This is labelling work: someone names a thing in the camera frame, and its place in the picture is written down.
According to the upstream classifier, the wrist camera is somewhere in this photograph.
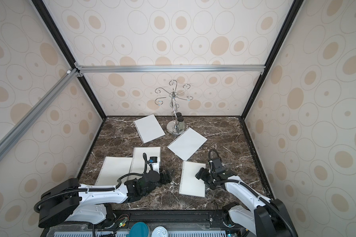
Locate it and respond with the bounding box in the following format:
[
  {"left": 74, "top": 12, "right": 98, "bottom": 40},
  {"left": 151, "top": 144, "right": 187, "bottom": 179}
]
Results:
[
  {"left": 210, "top": 158, "right": 225, "bottom": 173},
  {"left": 148, "top": 156, "right": 160, "bottom": 173}
]

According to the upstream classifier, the left diagonal aluminium rail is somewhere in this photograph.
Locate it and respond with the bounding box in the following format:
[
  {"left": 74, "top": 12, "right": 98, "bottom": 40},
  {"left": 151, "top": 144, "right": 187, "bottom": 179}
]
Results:
[{"left": 0, "top": 68, "right": 78, "bottom": 162}]

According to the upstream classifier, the green spice bottle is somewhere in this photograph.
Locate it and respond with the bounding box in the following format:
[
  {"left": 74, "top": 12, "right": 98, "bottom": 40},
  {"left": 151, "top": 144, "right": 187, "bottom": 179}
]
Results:
[{"left": 178, "top": 116, "right": 185, "bottom": 131}]

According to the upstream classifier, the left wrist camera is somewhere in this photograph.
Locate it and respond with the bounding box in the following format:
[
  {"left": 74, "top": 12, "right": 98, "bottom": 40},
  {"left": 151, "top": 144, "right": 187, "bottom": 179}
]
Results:
[{"left": 148, "top": 156, "right": 160, "bottom": 173}]

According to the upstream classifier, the torn lined page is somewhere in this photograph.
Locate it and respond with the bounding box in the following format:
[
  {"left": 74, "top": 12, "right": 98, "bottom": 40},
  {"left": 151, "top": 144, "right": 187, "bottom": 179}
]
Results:
[
  {"left": 167, "top": 128, "right": 207, "bottom": 161},
  {"left": 134, "top": 115, "right": 165, "bottom": 144}
]

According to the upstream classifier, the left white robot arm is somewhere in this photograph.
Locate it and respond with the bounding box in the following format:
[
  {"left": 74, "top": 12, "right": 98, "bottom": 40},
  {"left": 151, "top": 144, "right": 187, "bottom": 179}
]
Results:
[{"left": 34, "top": 170, "right": 173, "bottom": 228}]

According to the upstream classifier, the chrome hook stand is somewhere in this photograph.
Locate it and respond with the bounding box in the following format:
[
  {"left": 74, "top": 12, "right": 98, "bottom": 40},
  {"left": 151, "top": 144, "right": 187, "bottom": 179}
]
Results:
[{"left": 154, "top": 80, "right": 193, "bottom": 135}]

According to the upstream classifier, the horizontal aluminium rail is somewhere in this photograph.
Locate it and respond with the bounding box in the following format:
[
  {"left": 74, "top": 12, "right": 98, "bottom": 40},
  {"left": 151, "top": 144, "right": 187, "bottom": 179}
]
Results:
[{"left": 78, "top": 65, "right": 265, "bottom": 73}]

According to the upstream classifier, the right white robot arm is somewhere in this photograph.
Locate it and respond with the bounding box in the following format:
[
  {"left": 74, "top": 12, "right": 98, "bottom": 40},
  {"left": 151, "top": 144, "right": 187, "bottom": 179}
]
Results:
[{"left": 195, "top": 168, "right": 298, "bottom": 237}]

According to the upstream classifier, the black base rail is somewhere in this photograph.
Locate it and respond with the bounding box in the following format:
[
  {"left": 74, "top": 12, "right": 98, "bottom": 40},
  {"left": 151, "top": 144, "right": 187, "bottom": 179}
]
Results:
[{"left": 42, "top": 209, "right": 297, "bottom": 237}]

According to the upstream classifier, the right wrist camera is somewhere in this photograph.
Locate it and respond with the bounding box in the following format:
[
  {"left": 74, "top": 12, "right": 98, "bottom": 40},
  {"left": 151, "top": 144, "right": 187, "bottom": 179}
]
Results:
[{"left": 210, "top": 158, "right": 225, "bottom": 173}]

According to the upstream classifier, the spiral notebook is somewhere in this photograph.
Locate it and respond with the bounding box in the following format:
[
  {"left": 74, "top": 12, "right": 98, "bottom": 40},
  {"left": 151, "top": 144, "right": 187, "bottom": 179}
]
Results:
[
  {"left": 95, "top": 157, "right": 133, "bottom": 186},
  {"left": 179, "top": 161, "right": 206, "bottom": 197},
  {"left": 130, "top": 147, "right": 161, "bottom": 174}
]

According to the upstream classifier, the teal round lid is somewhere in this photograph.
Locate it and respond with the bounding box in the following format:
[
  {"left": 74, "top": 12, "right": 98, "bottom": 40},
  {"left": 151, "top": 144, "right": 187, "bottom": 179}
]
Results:
[{"left": 128, "top": 222, "right": 151, "bottom": 237}]

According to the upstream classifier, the white round lid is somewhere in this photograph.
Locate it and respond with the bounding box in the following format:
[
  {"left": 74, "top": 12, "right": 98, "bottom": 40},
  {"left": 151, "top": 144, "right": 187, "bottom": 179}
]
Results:
[{"left": 151, "top": 226, "right": 169, "bottom": 237}]

